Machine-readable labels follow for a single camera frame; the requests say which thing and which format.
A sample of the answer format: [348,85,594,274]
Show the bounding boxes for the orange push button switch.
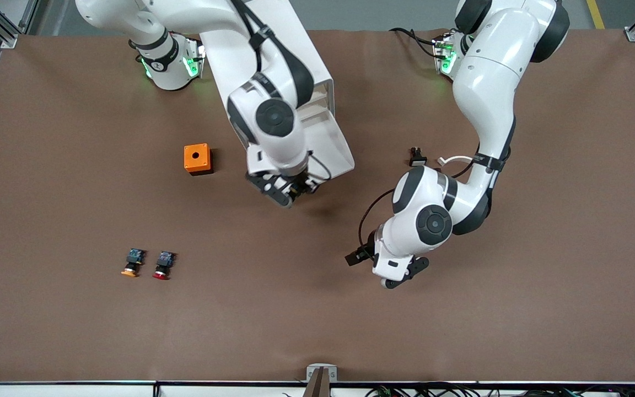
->
[121,248,146,277]

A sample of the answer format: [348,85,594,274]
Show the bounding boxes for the black cable bundle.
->
[282,383,635,397]

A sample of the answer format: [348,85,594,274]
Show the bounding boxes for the brown camera post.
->
[304,368,332,397]

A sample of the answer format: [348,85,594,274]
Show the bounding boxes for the orange button enclosure box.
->
[184,143,214,176]

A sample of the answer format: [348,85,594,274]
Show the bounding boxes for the brown table cover sheet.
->
[0,28,635,382]

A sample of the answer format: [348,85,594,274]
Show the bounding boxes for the red push button switch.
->
[153,251,177,281]

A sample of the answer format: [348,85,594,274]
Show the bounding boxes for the grey metal mount bracket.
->
[306,364,337,382]

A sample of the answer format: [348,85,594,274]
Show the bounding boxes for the black table edge rail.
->
[0,379,635,387]

